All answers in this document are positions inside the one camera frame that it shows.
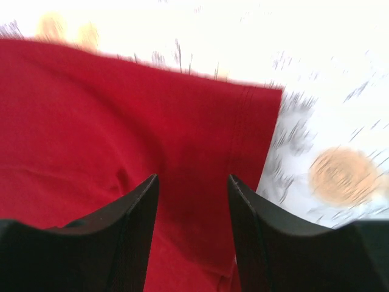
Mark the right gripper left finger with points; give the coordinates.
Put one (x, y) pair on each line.
(107, 250)

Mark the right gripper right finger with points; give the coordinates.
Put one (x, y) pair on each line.
(278, 251)

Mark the red t shirt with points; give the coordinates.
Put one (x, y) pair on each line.
(80, 130)

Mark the floral table mat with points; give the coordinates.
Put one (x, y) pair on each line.
(328, 159)

